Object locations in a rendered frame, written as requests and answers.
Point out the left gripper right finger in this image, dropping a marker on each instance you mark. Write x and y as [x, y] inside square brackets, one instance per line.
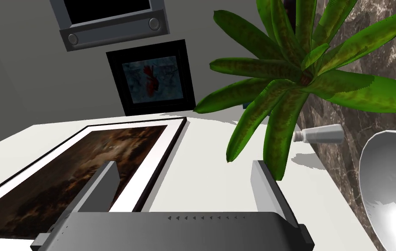
[266, 190]

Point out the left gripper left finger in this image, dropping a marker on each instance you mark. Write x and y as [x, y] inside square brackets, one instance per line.
[97, 190]

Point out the white tube with cap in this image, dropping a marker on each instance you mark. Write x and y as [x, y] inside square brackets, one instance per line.
[319, 134]

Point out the green leafy plant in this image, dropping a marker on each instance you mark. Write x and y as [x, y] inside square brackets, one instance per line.
[288, 80]

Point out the white round basin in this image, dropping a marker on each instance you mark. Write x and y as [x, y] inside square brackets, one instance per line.
[391, 188]

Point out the brown picture in white frame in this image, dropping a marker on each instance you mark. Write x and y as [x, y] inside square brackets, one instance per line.
[65, 174]

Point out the blue picture in black frame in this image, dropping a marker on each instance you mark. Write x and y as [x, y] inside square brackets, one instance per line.
[152, 78]

